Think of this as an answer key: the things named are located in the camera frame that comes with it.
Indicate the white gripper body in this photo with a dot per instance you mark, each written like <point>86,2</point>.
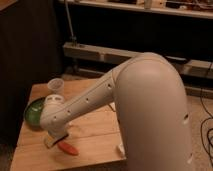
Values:
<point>58,135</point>

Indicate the black handle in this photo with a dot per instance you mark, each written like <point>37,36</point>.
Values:
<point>177,60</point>

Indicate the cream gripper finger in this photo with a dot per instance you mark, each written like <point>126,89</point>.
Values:
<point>49,141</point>

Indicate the green bowl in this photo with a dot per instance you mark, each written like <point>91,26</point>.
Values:
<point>33,111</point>

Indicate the grey metal beam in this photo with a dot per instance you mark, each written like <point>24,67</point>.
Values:
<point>117,56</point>

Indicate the wooden shelf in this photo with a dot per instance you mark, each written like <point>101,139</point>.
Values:
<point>151,6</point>

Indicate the red pepper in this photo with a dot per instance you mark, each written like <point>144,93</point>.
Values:
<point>67,148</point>

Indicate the wooden table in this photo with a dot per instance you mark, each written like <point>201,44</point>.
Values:
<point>95,136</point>

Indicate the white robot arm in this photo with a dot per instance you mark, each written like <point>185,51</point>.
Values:
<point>151,107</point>

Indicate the white bottle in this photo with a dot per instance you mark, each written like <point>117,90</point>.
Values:
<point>121,150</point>

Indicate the metal pole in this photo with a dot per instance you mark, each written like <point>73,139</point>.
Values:
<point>72,37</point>

